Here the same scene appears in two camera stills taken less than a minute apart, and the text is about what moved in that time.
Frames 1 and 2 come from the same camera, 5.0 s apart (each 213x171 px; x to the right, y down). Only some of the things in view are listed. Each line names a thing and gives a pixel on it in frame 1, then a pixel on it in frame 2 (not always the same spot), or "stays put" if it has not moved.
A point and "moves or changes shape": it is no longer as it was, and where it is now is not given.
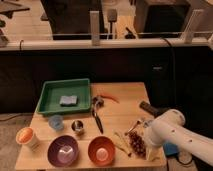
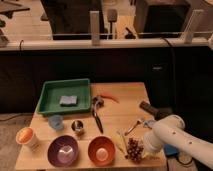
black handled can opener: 97,102 stays put
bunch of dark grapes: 137,144 moves or changes shape
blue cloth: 146,124 stays put
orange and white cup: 25,136 stays put
